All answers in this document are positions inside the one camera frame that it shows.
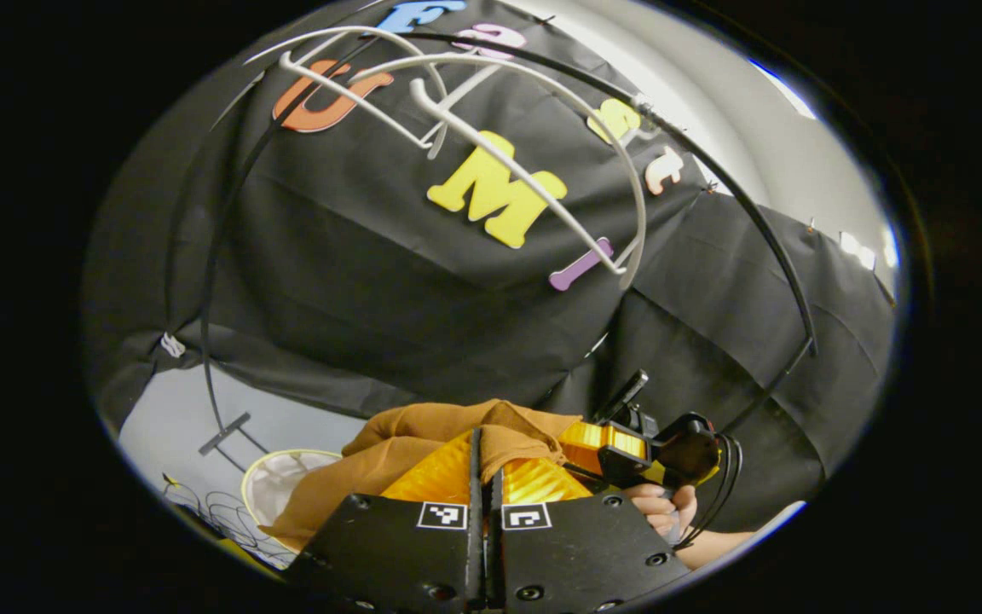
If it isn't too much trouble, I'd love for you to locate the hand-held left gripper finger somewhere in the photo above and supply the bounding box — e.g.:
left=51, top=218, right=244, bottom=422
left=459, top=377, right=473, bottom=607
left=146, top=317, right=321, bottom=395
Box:
left=488, top=459, right=696, bottom=614
left=286, top=428, right=486, bottom=614

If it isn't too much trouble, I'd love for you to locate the brown shirt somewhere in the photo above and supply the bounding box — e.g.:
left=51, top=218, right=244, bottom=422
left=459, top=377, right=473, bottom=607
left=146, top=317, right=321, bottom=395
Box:
left=261, top=398, right=582, bottom=552

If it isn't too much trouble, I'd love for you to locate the white mesh laundry hamper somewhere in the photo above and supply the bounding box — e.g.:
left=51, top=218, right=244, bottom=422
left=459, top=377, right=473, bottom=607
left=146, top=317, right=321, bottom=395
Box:
left=163, top=448, right=344, bottom=569

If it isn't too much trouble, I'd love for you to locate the white hanger with taped hook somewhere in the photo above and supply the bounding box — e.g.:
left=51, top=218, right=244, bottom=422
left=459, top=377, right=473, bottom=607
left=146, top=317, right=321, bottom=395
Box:
left=372, top=51, right=659, bottom=289

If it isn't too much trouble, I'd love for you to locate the black clothes rack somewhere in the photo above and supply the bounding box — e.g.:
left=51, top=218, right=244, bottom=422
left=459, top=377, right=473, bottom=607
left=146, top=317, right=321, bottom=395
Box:
left=163, top=30, right=818, bottom=472

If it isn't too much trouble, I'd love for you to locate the white ribbed plastic hanger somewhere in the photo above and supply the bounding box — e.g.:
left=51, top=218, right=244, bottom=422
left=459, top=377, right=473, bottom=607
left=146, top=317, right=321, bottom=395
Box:
left=244, top=26, right=505, bottom=161

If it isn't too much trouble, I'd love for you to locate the small ceiling light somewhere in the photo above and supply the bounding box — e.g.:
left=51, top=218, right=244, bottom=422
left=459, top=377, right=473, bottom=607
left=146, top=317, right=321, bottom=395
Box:
left=838, top=229, right=899, bottom=271

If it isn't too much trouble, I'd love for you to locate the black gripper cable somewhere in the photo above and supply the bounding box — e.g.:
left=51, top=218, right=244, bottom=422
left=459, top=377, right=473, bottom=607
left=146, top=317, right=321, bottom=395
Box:
left=674, top=433, right=745, bottom=551

